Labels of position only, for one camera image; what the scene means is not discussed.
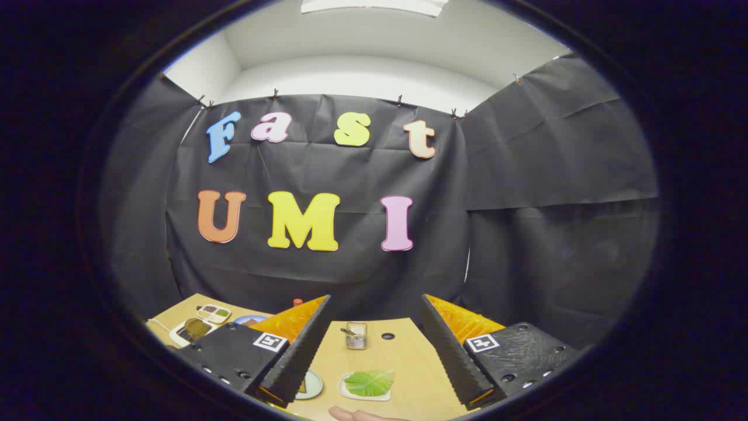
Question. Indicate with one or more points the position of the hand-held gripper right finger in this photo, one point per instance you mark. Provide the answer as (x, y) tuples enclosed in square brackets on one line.
[(447, 351)]

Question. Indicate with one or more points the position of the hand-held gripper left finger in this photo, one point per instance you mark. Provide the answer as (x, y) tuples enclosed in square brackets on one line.
[(304, 351)]

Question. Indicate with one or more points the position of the green lettuce leaf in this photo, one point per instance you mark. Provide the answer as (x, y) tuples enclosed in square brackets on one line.
[(368, 383)]

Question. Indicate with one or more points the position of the toasted bread slice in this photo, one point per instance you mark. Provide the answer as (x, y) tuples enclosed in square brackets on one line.
[(196, 328)]

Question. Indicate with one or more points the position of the light green plate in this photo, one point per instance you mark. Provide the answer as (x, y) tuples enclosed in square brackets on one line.
[(314, 386)]

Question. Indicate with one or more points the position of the blue plate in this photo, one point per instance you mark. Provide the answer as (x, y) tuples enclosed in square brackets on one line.
[(248, 320)]

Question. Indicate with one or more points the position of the small white dish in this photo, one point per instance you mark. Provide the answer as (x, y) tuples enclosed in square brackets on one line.
[(350, 396)]

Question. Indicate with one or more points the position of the white divided tray of beans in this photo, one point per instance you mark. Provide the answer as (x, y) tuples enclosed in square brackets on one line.
[(213, 313)]

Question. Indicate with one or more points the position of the white toaster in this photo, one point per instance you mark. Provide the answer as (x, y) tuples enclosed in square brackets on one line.
[(178, 334)]

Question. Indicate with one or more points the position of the ceiling light panel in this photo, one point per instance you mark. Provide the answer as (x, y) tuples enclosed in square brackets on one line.
[(374, 6)]

